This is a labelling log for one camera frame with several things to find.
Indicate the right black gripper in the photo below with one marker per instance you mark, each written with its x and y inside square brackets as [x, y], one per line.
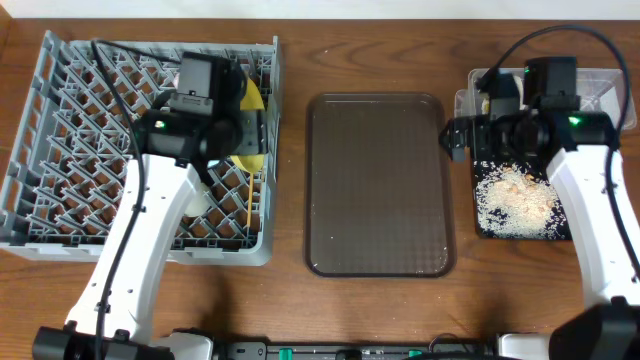
[461, 136]

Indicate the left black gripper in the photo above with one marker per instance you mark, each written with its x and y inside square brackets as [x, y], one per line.
[255, 134]

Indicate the white napkin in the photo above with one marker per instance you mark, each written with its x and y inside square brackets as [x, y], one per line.
[485, 107]

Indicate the yellow round plate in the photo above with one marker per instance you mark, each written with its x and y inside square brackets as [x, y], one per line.
[252, 100]

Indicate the wooden chopstick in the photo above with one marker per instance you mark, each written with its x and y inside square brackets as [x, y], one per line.
[262, 182]
[250, 202]

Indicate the small white cup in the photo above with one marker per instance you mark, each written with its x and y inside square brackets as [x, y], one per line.
[199, 204]

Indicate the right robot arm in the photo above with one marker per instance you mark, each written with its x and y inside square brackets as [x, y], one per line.
[541, 123]

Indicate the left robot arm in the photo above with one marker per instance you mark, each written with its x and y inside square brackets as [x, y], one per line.
[113, 318]

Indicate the black waste tray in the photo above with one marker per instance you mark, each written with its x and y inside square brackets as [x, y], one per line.
[487, 225]

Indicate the spilled rice food waste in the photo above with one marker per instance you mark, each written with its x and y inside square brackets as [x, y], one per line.
[510, 200]

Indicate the grey dishwasher rack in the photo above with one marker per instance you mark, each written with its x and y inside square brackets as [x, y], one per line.
[67, 169]

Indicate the dark brown serving tray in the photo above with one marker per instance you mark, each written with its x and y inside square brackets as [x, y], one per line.
[378, 200]

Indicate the clear plastic bin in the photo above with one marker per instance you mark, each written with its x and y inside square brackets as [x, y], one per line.
[599, 90]

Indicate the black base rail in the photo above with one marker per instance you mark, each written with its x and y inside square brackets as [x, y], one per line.
[261, 350]

